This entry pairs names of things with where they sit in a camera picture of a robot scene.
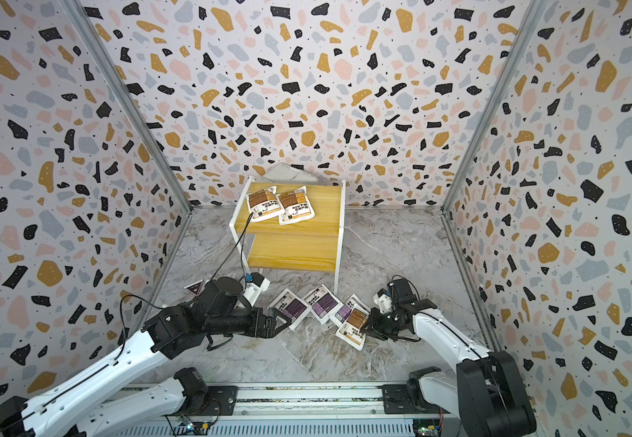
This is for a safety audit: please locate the small triangular warning sticker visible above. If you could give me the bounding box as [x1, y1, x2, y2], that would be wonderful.
[184, 280, 204, 296]

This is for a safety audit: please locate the purple coffee bag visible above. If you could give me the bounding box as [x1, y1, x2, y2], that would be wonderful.
[303, 284, 343, 325]
[270, 289, 310, 331]
[329, 294, 370, 327]

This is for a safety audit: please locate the purple coffee bag right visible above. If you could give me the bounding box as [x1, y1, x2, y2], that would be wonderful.
[329, 294, 370, 327]

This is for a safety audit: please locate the grey marble slab behind shelf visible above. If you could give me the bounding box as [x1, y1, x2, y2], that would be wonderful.
[263, 163, 319, 186]

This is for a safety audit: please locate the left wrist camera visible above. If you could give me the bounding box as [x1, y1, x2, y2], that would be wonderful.
[243, 272, 270, 306]

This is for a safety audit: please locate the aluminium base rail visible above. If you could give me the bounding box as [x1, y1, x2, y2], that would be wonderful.
[91, 381, 535, 437]

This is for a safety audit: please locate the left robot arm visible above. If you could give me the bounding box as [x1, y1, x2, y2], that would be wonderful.
[0, 277, 291, 436]

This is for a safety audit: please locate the purple coffee bag middle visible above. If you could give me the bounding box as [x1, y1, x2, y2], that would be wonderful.
[303, 284, 343, 325]

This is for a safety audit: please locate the purple coffee bag left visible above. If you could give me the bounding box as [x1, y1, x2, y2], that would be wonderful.
[270, 289, 310, 331]

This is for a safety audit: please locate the brown coffee bag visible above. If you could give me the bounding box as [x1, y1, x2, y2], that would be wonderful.
[247, 186, 284, 222]
[278, 186, 315, 226]
[336, 305, 369, 351]

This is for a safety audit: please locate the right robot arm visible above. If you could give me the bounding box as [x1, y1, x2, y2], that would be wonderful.
[361, 277, 537, 436]

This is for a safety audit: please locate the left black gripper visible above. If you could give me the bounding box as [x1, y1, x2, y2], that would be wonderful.
[207, 306, 295, 339]

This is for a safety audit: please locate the two-tier wooden shelf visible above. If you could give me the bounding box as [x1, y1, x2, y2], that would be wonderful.
[229, 178, 347, 292]

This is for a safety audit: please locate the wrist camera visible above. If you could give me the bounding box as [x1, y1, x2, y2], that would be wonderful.
[373, 289, 393, 314]
[243, 272, 270, 306]

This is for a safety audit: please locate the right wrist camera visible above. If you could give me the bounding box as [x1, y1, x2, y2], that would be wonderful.
[373, 289, 393, 314]

